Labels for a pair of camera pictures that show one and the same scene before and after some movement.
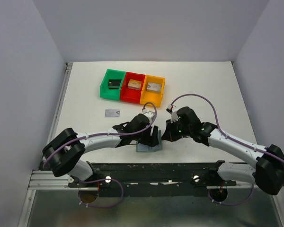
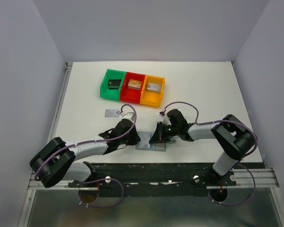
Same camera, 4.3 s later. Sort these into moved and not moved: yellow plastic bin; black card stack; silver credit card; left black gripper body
Moved: left black gripper body
Not moved: black card stack; yellow plastic bin; silver credit card
